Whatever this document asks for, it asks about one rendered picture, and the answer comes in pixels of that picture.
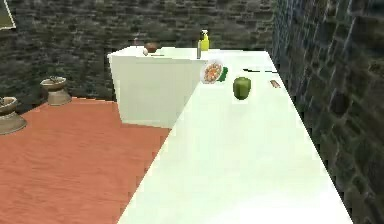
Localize round patterned plate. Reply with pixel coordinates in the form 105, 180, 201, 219
200, 59, 224, 85

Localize green bell pepper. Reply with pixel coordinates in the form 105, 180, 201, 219
232, 76, 252, 101

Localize tan pedestal plant pot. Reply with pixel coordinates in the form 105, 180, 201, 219
0, 96, 28, 136
39, 75, 73, 107

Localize white framed picture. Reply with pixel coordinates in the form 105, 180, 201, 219
0, 0, 17, 31

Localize green item behind plate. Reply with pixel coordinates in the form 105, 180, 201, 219
217, 66, 230, 83

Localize brown round bowl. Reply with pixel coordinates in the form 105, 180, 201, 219
144, 42, 160, 54

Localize white kitchen counter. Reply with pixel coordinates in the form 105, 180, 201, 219
107, 45, 354, 224

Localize black knife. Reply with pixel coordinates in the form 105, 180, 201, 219
242, 67, 278, 74

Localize yellow spray bottle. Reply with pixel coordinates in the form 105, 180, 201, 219
199, 29, 211, 52

